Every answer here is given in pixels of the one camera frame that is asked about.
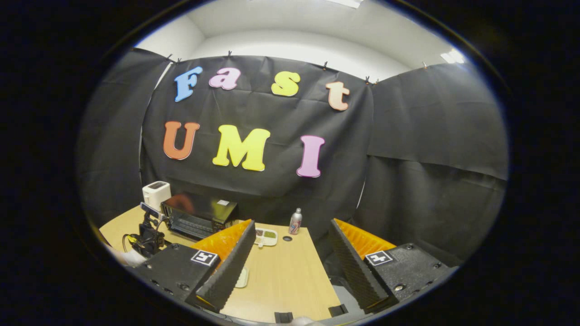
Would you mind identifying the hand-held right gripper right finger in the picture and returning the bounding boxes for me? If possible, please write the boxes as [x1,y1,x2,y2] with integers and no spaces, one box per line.
[327,219,459,314]

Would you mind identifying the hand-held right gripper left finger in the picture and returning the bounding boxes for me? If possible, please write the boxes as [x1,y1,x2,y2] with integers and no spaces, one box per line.
[130,220,257,314]

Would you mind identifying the black electric oven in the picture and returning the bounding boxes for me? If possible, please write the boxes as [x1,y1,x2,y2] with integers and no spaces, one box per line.
[161,192,239,241]

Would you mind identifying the white toaster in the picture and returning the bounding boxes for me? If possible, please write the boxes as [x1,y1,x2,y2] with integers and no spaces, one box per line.
[142,181,172,213]

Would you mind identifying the white divided snack dish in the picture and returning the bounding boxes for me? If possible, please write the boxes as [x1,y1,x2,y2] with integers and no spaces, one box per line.
[254,228,278,247]

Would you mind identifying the black backdrop cloth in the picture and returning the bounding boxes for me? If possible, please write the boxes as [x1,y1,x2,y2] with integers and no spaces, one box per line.
[77,48,509,268]

